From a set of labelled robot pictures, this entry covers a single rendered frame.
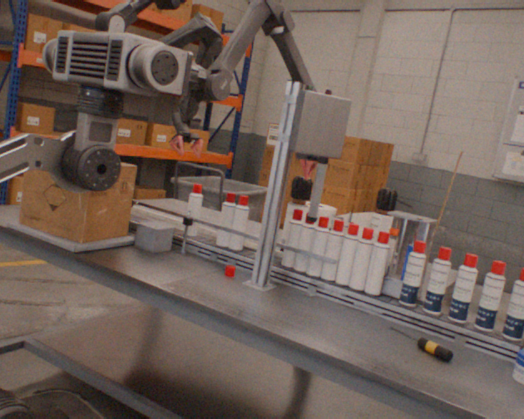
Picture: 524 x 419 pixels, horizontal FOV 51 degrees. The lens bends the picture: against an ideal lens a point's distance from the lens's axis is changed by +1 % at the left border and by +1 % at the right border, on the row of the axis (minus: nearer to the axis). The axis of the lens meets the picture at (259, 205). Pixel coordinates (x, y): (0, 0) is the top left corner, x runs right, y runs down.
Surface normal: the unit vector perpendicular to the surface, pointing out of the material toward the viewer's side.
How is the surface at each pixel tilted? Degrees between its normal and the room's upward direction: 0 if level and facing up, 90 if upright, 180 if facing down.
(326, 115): 90
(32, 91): 90
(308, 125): 90
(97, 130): 90
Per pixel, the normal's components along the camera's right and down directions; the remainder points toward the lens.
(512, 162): -0.66, -0.01
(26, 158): 0.72, 0.22
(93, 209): 0.89, 0.22
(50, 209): -0.42, 0.06
